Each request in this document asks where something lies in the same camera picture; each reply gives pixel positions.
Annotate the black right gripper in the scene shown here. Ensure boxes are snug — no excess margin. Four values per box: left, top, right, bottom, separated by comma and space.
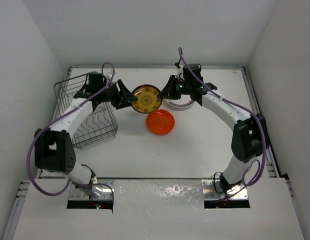
158, 74, 192, 100

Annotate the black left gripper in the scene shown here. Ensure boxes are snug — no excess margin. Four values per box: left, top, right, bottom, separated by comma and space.
97, 79, 137, 109

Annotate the white plate green red rim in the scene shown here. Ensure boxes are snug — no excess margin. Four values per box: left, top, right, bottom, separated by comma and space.
164, 96, 195, 111

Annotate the olive brown plate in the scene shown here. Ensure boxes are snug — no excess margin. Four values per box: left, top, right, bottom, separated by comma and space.
132, 84, 163, 114

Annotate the large orange plate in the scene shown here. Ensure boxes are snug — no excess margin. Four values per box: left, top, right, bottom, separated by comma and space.
146, 109, 175, 135

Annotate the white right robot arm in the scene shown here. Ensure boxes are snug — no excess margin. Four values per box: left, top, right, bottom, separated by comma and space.
158, 63, 269, 194

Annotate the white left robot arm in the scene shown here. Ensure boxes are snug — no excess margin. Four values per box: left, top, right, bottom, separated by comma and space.
34, 71, 137, 185

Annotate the white front foam board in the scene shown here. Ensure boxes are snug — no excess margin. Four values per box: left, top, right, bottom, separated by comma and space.
14, 178, 303, 240

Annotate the metal wire dish rack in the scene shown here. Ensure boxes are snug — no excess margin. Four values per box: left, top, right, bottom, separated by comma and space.
53, 74, 118, 149

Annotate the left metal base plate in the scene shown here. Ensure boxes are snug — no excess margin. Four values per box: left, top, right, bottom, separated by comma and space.
68, 181, 114, 201

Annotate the metal base plate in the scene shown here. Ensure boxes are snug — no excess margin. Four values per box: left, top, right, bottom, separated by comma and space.
68, 181, 114, 201
201, 178, 249, 201

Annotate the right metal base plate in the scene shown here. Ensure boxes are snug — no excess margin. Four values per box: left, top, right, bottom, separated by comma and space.
201, 178, 249, 201

